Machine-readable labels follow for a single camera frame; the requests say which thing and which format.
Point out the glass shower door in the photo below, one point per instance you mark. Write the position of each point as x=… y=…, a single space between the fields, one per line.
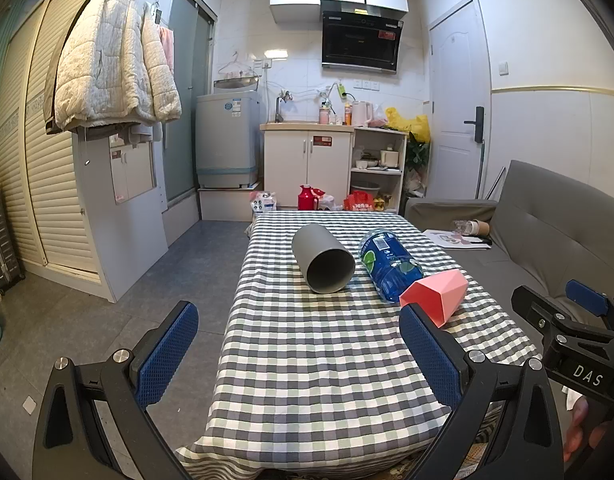
x=187 y=100

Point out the white sink cabinet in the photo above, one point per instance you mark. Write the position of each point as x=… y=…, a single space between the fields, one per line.
x=304 y=165

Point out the white electric kettle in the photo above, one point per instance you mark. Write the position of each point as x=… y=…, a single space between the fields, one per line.
x=362 y=113

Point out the white open shelf unit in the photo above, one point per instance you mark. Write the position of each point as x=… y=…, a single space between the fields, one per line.
x=377 y=170

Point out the green power strip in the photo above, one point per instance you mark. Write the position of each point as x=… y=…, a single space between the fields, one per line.
x=341 y=91

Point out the white washer platform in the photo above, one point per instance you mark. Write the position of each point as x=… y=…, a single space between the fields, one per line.
x=227 y=204

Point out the white panel cabinet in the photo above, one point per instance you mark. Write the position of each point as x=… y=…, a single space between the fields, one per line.
x=129 y=195

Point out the grey washing machine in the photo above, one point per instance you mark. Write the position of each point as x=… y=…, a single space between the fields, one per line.
x=227 y=135

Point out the red thermos jug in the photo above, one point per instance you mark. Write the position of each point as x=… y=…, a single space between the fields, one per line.
x=305 y=198

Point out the grey cup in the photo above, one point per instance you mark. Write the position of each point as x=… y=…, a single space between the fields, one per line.
x=319 y=255

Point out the red plastic bag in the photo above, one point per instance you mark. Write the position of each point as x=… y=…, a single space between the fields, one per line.
x=359 y=201

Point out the yellow plastic bag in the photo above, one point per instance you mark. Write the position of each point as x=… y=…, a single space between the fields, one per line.
x=412 y=125

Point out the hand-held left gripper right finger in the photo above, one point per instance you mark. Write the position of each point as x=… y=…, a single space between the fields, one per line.
x=429 y=355

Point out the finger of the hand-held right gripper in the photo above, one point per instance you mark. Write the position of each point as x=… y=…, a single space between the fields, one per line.
x=539 y=312
x=587 y=296

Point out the grey sofa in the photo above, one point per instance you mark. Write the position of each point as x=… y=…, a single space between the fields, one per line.
x=537 y=220

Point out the blue water bottle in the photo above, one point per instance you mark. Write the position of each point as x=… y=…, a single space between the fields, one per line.
x=389 y=260

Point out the louvered wardrobe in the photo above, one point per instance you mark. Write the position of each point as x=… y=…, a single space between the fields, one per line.
x=37 y=135

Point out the person's right hand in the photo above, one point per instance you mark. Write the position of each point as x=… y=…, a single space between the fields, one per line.
x=575 y=430

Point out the pink faceted cup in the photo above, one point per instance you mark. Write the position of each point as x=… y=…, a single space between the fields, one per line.
x=439 y=292

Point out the checkered tablecloth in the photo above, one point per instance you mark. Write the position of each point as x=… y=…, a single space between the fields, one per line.
x=312 y=360

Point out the white printed box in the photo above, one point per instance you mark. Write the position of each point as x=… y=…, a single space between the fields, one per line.
x=263 y=203

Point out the white puffer jacket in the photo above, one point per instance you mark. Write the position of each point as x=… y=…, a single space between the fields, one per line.
x=107 y=60

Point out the white door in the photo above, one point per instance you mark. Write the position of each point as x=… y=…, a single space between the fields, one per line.
x=457 y=110

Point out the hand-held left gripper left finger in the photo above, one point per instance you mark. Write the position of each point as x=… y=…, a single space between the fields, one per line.
x=169 y=355

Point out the pink bottle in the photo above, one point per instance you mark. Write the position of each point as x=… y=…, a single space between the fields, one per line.
x=324 y=115

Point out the clear plastic bottle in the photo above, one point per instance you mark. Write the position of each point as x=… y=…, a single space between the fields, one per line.
x=459 y=226

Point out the black range hood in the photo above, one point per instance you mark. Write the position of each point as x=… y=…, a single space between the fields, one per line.
x=359 y=35

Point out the printed papers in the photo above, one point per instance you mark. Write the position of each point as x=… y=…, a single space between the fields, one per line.
x=457 y=240

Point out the pink cloth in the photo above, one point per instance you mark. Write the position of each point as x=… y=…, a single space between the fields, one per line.
x=167 y=45

